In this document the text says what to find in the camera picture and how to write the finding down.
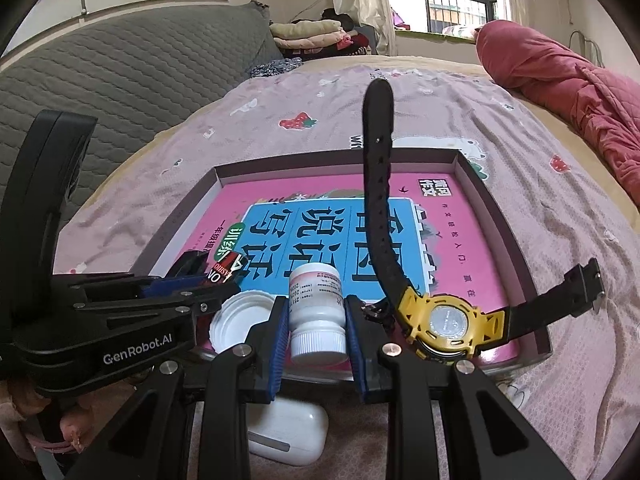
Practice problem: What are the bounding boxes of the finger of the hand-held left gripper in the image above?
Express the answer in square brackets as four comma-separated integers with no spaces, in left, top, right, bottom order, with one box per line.
[134,249,217,297]
[70,280,242,332]

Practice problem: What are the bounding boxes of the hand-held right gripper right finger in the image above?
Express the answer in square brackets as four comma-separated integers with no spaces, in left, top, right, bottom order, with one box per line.
[345,294,576,480]

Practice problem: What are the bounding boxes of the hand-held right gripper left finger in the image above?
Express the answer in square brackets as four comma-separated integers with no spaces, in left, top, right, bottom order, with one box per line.
[65,295,291,480]

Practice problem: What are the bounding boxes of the red and black packet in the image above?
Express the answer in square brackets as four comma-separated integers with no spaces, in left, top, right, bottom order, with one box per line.
[206,253,249,287]

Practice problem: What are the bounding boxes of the white pill bottle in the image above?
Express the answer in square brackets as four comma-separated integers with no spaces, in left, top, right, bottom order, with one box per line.
[287,263,349,367]

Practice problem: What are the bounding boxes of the yellow and black wristwatch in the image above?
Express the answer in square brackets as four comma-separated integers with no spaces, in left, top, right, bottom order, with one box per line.
[361,78,606,361]

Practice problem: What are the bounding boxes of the shallow cardboard box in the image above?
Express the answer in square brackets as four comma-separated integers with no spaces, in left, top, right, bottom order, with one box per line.
[132,147,554,386]

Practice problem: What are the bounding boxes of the person's left hand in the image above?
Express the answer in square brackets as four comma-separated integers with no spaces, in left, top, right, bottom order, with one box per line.
[57,405,98,455]

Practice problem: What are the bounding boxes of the white round lid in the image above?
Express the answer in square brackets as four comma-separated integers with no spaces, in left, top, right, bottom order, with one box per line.
[208,290,277,356]

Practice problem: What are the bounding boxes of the white earbuds case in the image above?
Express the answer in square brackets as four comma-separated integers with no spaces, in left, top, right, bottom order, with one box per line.
[247,396,330,467]

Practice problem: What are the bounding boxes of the grey quilted headboard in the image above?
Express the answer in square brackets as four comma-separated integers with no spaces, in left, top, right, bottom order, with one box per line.
[0,2,284,241]

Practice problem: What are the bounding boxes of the pink printed bedsheet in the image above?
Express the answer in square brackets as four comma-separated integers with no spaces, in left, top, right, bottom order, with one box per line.
[50,64,640,480]

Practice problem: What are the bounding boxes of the blue patterned cloth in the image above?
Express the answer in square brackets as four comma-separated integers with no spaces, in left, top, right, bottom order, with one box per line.
[247,57,304,80]

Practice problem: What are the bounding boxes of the pink folded blanket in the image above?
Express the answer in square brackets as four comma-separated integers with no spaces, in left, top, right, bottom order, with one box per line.
[273,31,347,52]

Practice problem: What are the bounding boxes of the cream folded blanket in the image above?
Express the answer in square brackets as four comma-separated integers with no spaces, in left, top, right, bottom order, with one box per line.
[270,19,344,41]

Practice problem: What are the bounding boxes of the pile of dark clothes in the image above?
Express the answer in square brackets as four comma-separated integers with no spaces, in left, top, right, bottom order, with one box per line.
[320,7,374,59]

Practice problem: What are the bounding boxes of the pink quilt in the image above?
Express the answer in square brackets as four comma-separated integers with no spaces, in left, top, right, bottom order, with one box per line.
[475,19,640,204]

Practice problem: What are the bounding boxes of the white metal rack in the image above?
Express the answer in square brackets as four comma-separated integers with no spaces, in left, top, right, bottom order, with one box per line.
[567,30,606,67]

